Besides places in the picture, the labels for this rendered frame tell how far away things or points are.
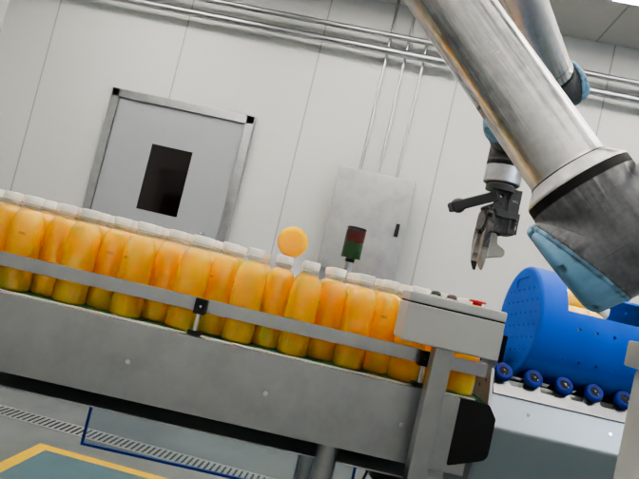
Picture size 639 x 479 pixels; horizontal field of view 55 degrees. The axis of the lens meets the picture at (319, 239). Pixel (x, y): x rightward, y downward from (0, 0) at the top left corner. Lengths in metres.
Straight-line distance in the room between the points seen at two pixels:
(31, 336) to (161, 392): 0.30
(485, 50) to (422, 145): 4.15
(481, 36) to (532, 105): 0.13
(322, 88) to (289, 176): 0.77
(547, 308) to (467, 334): 0.32
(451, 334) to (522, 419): 0.37
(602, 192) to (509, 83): 0.20
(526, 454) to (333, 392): 0.50
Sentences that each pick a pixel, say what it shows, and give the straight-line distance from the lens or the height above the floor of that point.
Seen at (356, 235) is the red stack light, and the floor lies 1.23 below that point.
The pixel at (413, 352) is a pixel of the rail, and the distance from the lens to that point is 1.39.
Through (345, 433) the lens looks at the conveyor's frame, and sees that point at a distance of 1.39.
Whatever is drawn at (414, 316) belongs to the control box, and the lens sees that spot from 1.25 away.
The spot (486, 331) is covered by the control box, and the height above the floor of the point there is 1.05.
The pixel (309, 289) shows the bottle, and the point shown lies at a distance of 1.37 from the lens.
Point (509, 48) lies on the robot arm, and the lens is 0.94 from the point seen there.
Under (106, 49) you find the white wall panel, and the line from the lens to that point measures 5.77.
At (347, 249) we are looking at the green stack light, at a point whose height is 1.18.
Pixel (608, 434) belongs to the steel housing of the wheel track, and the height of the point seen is 0.88.
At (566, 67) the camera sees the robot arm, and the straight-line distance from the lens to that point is 1.41.
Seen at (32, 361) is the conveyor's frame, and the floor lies 0.77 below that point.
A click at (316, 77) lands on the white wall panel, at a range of 5.23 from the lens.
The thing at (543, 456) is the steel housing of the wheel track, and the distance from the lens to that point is 1.61.
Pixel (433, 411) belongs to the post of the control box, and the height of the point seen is 0.87.
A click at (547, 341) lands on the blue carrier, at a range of 1.55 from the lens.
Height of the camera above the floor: 1.09
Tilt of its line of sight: 3 degrees up
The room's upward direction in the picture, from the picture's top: 13 degrees clockwise
